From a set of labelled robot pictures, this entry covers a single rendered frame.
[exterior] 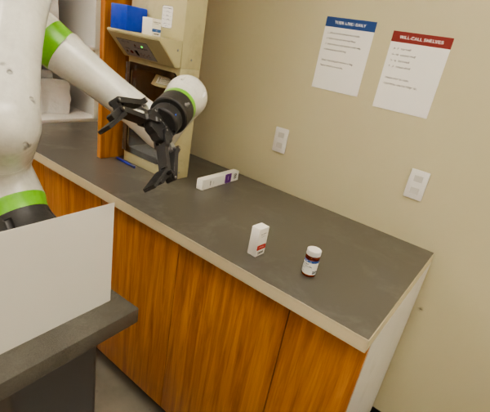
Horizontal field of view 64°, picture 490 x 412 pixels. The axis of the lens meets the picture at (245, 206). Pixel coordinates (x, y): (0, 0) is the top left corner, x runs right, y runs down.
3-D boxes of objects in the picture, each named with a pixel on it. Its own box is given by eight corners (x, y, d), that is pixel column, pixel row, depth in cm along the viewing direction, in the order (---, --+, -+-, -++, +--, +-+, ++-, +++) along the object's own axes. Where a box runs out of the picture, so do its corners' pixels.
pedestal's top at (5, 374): (-9, 406, 67) (-11, 389, 66) (-83, 316, 83) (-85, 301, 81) (137, 321, 93) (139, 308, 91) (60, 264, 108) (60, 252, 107)
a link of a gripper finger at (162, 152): (150, 133, 86) (155, 135, 88) (157, 179, 83) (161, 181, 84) (164, 126, 85) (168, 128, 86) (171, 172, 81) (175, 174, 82)
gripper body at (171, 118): (165, 139, 94) (150, 156, 87) (144, 108, 91) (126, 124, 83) (189, 126, 91) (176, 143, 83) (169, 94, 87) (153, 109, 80)
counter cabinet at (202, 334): (104, 246, 289) (109, 126, 255) (364, 425, 184) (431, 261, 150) (7, 278, 237) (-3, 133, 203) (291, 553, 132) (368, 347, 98)
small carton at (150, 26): (150, 34, 154) (151, 18, 151) (160, 37, 151) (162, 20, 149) (141, 33, 149) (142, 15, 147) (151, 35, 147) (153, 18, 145)
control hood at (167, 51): (128, 55, 169) (130, 30, 165) (180, 69, 153) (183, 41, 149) (105, 52, 160) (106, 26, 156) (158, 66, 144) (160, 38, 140)
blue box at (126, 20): (131, 30, 164) (131, 6, 161) (146, 33, 159) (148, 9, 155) (109, 27, 156) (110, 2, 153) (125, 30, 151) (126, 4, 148)
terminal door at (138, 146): (124, 150, 184) (129, 60, 169) (167, 169, 169) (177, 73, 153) (122, 150, 184) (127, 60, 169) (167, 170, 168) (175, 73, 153)
